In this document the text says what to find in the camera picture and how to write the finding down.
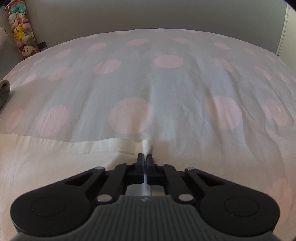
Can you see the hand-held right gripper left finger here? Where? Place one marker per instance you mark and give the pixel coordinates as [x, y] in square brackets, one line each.
[140, 165]

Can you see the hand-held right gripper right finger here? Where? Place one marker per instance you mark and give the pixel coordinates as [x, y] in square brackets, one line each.
[150, 168]

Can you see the white t-shirt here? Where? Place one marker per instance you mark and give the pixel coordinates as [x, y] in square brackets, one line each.
[57, 157]

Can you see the polka dot bed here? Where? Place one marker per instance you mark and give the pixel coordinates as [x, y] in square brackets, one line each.
[185, 81]

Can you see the beige folded garment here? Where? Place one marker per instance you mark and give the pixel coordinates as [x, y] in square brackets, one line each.
[4, 92]

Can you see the plush toy tube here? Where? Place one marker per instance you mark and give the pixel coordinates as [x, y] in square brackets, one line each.
[20, 32]

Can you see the pale pink printed pillow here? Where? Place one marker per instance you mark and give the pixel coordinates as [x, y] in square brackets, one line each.
[2, 34]

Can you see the black wall plug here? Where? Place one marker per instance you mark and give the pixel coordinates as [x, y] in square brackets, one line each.
[41, 45]

